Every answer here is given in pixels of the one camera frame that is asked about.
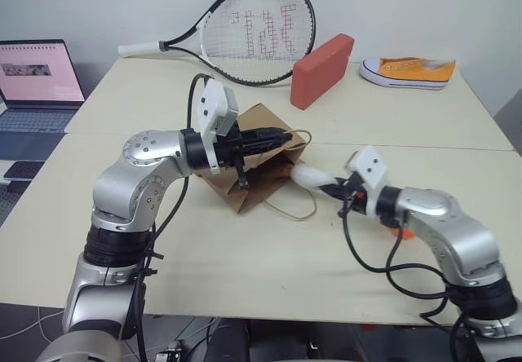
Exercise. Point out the red brick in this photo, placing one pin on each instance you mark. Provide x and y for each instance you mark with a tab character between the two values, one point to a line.
322	70

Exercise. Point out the open grey laptop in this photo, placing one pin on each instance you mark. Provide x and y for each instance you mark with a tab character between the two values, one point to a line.
36	72

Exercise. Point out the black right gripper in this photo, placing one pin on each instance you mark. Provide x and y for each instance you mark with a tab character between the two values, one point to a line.
353	192

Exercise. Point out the orange canvas sneaker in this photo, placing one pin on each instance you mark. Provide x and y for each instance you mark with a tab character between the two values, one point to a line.
408	72

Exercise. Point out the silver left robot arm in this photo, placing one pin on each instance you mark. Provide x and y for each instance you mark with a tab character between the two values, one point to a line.
134	182

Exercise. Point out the black and white tennis racket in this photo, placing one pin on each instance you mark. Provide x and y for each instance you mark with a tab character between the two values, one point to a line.
138	47

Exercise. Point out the brown paper bag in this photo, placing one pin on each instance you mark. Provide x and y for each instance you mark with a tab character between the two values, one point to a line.
265	174

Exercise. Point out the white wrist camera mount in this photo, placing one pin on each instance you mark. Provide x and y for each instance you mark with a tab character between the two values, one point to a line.
369	166
214	105

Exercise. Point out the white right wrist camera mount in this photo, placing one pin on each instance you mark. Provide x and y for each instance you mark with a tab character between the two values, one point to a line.
369	166

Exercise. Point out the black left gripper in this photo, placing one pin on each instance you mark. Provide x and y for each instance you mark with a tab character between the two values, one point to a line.
228	148

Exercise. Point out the white plush toy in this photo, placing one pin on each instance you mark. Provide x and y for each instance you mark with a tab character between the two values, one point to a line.
308	176

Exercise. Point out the dark rounded shape under table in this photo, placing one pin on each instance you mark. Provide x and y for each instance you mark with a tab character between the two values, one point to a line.
228	341

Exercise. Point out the black phone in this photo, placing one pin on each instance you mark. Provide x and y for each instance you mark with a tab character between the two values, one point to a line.
24	169

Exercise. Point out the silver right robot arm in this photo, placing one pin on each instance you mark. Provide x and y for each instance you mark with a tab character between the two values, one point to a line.
448	223

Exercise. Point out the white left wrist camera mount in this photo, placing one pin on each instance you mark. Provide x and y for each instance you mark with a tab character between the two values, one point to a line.
214	105

